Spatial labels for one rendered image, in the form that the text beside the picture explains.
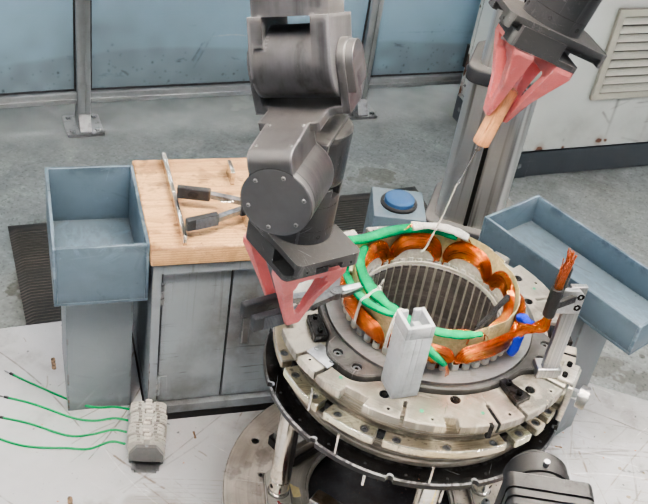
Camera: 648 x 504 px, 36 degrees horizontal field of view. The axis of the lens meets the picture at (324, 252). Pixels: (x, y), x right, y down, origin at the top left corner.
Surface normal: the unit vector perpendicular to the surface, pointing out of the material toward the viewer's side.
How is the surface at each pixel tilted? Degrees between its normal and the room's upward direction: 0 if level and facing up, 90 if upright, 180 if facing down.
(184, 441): 0
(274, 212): 89
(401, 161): 0
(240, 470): 0
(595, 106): 91
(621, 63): 52
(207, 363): 90
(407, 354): 90
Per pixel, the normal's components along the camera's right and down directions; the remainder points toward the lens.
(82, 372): 0.26, 0.61
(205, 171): 0.14, -0.79
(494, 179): -0.29, 0.54
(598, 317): -0.77, 0.29
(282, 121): -0.14, -0.85
